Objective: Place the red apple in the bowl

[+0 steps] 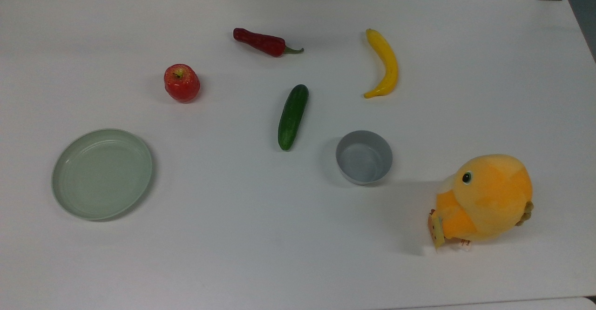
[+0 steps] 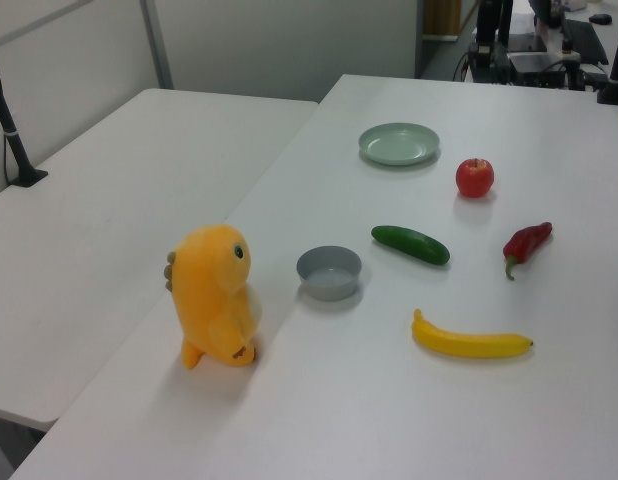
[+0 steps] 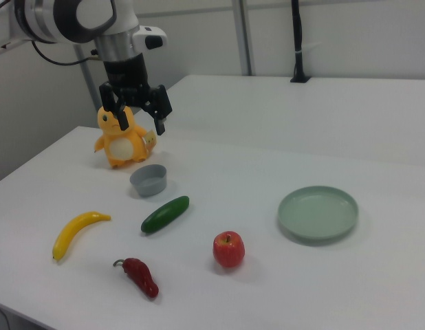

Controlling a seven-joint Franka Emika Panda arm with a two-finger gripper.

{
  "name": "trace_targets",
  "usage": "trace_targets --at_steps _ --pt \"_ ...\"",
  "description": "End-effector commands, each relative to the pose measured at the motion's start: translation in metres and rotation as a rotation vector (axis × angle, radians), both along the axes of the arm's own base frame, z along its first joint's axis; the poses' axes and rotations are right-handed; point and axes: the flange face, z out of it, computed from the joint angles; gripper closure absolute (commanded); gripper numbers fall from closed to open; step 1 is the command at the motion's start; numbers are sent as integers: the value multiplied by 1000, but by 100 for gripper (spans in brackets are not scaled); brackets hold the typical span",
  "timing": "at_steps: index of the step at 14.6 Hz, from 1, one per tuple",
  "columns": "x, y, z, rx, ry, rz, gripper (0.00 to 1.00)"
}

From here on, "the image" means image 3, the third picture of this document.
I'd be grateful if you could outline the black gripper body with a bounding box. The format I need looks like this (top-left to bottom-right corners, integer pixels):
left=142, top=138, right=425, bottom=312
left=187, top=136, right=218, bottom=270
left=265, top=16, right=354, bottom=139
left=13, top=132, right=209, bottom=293
left=102, top=53, right=155, bottom=108

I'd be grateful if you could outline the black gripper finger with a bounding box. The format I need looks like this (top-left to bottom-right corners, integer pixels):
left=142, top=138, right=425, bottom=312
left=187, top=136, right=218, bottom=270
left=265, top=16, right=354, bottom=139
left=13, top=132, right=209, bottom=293
left=142, top=84, right=173, bottom=136
left=98, top=81, right=129, bottom=132

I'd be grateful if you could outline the red tomato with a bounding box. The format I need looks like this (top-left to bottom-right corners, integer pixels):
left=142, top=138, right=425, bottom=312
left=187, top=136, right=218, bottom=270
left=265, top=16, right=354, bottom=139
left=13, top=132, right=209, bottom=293
left=212, top=230, right=246, bottom=269

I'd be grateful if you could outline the small grey bowl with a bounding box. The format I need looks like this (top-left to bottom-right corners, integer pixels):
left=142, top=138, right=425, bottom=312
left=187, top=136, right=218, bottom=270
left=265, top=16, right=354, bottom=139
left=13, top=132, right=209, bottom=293
left=129, top=164, right=168, bottom=197

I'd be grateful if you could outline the orange plush dinosaur toy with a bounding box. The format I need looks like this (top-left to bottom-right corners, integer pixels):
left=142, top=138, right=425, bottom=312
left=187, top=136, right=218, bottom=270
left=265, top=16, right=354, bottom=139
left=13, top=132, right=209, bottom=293
left=94, top=105, right=157, bottom=169

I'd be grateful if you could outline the green toy cucumber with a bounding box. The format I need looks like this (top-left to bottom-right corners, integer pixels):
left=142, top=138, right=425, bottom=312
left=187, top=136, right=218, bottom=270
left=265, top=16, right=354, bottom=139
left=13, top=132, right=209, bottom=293
left=140, top=195, right=190, bottom=235

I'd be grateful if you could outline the yellow toy banana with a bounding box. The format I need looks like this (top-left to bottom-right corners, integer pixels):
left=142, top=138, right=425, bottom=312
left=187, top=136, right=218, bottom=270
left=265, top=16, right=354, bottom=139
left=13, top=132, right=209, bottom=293
left=52, top=211, right=112, bottom=262

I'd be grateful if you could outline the black pole with base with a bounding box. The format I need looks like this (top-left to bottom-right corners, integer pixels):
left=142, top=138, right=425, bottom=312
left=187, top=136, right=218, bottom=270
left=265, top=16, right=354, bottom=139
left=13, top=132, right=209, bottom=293
left=290, top=0, right=313, bottom=84

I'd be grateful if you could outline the red toy chili pepper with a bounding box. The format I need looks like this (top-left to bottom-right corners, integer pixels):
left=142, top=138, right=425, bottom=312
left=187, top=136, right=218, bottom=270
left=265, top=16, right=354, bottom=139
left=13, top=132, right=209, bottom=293
left=112, top=257, right=160, bottom=300

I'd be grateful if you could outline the pale green plate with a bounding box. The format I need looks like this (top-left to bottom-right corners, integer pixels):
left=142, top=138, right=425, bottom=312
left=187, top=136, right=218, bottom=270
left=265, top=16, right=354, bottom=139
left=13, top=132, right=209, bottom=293
left=277, top=186, right=359, bottom=247

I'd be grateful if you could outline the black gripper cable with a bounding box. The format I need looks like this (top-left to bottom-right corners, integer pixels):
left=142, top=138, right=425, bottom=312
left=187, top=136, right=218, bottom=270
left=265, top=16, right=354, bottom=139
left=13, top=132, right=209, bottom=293
left=31, top=40, right=104, bottom=67

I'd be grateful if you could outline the grey metal frame post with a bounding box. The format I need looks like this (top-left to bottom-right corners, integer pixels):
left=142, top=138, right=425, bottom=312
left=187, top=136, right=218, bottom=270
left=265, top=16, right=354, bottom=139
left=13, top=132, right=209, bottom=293
left=232, top=0, right=254, bottom=76

